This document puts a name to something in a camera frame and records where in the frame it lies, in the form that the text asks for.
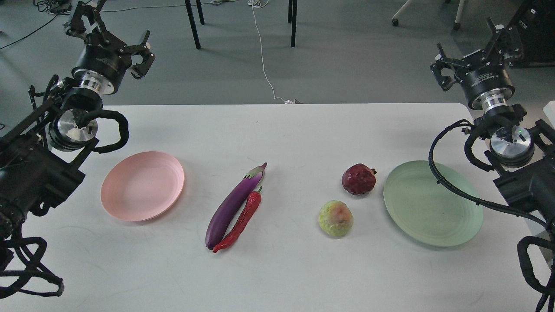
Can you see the black equipment case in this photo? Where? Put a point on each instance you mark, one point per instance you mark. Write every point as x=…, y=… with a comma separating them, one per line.
x=535, y=22

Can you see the green plate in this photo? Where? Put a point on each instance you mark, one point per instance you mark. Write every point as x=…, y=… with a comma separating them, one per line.
x=427, y=211

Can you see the yellow green custard apple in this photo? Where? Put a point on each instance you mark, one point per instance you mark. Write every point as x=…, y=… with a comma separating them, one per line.
x=335, y=219

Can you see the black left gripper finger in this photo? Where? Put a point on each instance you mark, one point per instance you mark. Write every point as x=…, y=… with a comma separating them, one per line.
x=137, y=58
x=86, y=23

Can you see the red chili pepper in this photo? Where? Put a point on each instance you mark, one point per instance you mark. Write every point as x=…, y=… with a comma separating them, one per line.
x=251, y=205

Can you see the black table leg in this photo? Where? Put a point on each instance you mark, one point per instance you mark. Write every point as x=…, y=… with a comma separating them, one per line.
x=192, y=20
x=292, y=20

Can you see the dark red pomegranate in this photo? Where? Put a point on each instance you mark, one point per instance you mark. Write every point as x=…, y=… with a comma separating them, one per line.
x=359, y=179

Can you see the black table leg right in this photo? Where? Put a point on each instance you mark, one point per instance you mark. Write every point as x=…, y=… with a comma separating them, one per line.
x=292, y=20

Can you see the purple eggplant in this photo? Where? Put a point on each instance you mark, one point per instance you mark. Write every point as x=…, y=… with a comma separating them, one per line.
x=226, y=211

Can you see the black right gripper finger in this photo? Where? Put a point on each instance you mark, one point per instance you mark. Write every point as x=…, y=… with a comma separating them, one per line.
x=443, y=62
x=505, y=44

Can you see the pink plate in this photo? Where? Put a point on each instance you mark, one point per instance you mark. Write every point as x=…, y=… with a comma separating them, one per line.
x=142, y=186

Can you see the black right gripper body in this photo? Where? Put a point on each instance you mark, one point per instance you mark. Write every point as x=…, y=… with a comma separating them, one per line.
x=482, y=77

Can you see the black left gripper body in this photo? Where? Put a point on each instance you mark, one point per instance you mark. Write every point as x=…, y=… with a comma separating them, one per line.
x=101, y=59

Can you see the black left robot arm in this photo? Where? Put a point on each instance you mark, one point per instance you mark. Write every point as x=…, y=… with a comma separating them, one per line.
x=41, y=157

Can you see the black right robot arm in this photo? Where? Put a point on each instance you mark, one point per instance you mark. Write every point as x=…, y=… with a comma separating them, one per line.
x=522, y=157

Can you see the black table leg left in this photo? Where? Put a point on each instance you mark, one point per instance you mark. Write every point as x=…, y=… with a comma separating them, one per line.
x=192, y=20

